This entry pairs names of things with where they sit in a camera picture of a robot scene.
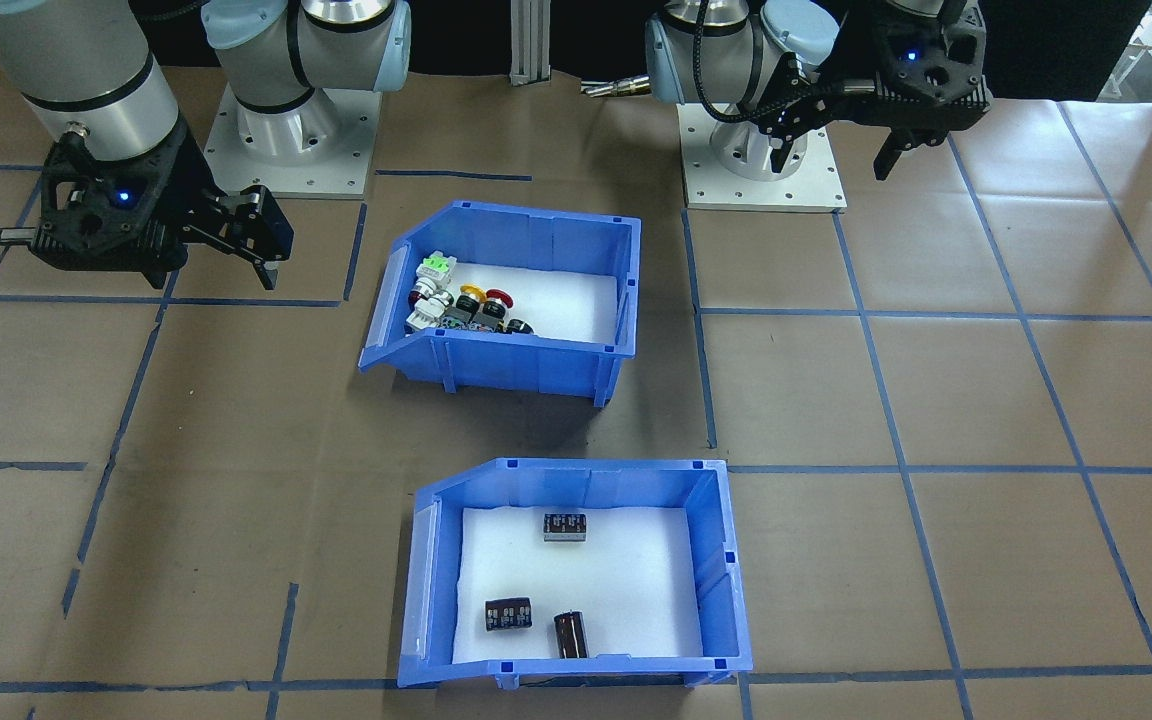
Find blue bin with capacitors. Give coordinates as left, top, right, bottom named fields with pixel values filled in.
left=398, top=457, right=754, bottom=691

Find red mushroom push button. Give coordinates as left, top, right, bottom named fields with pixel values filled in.
left=476, top=288, right=516, bottom=331

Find silver cable connector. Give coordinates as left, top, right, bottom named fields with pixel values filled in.
left=581, top=75, right=652, bottom=99

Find aluminium frame bars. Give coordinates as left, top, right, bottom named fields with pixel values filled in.
left=509, top=0, right=554, bottom=86

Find pile of push-button switches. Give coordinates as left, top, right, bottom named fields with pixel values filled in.
left=436, top=262, right=622, bottom=343

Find white foam liner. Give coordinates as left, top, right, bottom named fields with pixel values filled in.
left=453, top=505, right=705, bottom=663

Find blue bin with buttons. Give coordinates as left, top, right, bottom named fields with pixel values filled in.
left=358, top=200, right=642, bottom=406

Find black frame cover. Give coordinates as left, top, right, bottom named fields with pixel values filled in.
left=0, top=0, right=1152, bottom=101

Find white square base plate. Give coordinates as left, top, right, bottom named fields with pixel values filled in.
left=201, top=80, right=384, bottom=201
left=678, top=100, right=847, bottom=213

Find dark maroon cylindrical capacitor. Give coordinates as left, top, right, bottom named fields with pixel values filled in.
left=552, top=611, right=590, bottom=660

